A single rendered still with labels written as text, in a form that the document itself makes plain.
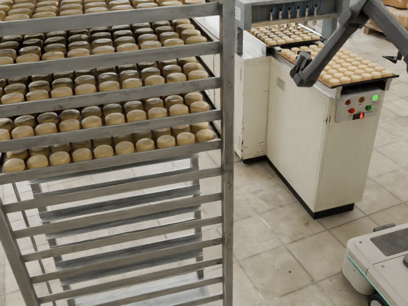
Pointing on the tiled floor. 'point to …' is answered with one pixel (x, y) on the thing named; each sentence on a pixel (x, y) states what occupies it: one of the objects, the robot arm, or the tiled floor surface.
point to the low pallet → (371, 28)
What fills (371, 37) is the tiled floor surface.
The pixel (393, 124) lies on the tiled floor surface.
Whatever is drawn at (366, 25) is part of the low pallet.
